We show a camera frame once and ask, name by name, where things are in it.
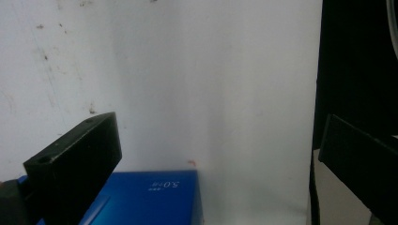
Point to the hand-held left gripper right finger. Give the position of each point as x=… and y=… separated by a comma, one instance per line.
x=359, y=156

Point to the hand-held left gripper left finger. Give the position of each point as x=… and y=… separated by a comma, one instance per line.
x=75, y=162

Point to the blue box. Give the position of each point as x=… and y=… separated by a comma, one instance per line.
x=147, y=200

